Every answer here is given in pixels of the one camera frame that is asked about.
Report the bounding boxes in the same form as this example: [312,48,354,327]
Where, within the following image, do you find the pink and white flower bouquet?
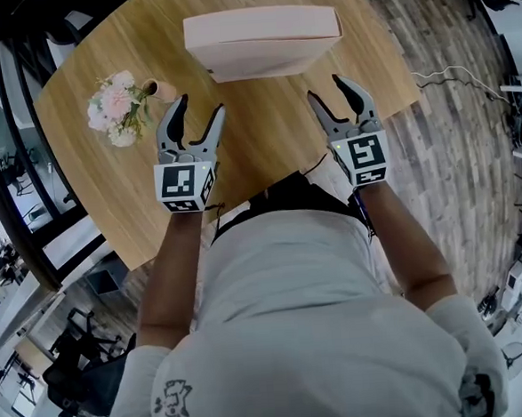
[83,68,157,151]

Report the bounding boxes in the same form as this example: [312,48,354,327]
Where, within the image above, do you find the person's black trousers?
[205,168,363,246]

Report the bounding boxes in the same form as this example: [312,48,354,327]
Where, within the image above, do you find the person's white t-shirt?
[89,195,513,417]

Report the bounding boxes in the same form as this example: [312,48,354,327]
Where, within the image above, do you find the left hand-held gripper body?
[150,135,224,217]

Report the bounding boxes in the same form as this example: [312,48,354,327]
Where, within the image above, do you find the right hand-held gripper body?
[325,115,393,191]

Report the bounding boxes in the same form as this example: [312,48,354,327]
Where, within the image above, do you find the person's right forearm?
[352,177,460,316]

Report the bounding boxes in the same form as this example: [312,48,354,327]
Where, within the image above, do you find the white floor cable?
[410,61,510,109]

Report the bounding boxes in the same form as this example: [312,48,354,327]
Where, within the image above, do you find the grey square bin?
[84,256,131,297]

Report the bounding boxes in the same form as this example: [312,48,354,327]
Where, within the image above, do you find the person's white shoe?
[298,151,355,201]

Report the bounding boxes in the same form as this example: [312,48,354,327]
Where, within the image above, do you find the dark gripper cable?
[351,185,376,245]

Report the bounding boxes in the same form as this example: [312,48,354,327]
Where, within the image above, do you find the person's left forearm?
[128,205,223,351]

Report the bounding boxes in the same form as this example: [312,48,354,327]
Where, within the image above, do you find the black office chair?
[36,304,144,417]

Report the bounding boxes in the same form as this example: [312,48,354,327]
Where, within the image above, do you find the small beige vase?
[141,76,179,104]

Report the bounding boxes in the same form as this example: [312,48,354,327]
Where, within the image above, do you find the pink object box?
[181,1,347,86]

